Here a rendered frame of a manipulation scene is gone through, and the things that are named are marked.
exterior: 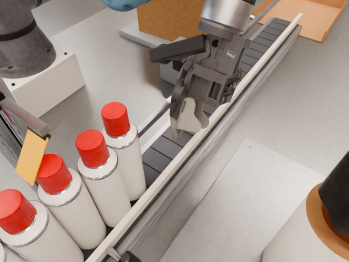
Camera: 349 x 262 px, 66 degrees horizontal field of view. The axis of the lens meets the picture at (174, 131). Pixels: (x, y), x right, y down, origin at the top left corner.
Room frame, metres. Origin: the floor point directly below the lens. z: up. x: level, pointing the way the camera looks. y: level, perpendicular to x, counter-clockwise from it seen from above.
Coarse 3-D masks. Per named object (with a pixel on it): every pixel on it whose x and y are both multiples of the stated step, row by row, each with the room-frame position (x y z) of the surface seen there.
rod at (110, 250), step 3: (111, 246) 0.13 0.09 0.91; (108, 249) 0.13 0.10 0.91; (111, 249) 0.13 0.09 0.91; (114, 249) 0.13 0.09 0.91; (108, 252) 0.12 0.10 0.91; (111, 252) 0.12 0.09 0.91; (114, 252) 0.12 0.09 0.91; (117, 252) 0.12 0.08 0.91; (111, 255) 0.12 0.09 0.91; (114, 255) 0.12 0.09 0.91; (117, 255) 0.12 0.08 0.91; (120, 255) 0.12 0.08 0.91; (114, 258) 0.12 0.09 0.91; (117, 258) 0.12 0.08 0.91; (117, 261) 0.11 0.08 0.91
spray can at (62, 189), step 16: (48, 160) 0.17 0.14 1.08; (48, 176) 0.15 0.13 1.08; (64, 176) 0.16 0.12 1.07; (80, 176) 0.17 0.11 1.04; (48, 192) 0.14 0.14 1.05; (64, 192) 0.15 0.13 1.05; (80, 192) 0.16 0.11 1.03; (48, 208) 0.14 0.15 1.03; (64, 208) 0.14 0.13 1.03; (80, 208) 0.15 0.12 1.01; (96, 208) 0.17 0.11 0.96; (64, 224) 0.14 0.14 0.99; (80, 224) 0.14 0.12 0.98; (96, 224) 0.15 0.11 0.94; (80, 240) 0.14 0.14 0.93; (96, 240) 0.14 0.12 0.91
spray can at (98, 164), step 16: (80, 144) 0.19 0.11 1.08; (96, 144) 0.19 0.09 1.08; (80, 160) 0.19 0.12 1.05; (96, 160) 0.18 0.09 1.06; (112, 160) 0.19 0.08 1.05; (96, 176) 0.17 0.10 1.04; (112, 176) 0.18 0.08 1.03; (96, 192) 0.17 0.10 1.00; (112, 192) 0.18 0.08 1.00; (112, 208) 0.17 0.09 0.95; (128, 208) 0.19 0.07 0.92; (112, 224) 0.17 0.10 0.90
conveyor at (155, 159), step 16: (272, 32) 0.80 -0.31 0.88; (256, 48) 0.71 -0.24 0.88; (240, 64) 0.63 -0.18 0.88; (240, 80) 0.56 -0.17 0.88; (208, 112) 0.44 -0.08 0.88; (224, 112) 0.44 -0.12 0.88; (160, 144) 0.35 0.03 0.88; (176, 144) 0.35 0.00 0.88; (144, 160) 0.31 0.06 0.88; (160, 160) 0.31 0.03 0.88; (160, 192) 0.24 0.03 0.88
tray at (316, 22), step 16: (272, 0) 1.13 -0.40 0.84; (288, 0) 1.14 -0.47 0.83; (304, 0) 1.14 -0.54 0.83; (320, 0) 1.12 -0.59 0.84; (336, 0) 1.09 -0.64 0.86; (272, 16) 1.00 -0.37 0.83; (288, 16) 1.00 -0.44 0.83; (304, 16) 1.00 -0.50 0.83; (320, 16) 1.00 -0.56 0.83; (336, 16) 0.93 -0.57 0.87; (304, 32) 0.89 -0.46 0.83; (320, 32) 0.89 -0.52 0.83
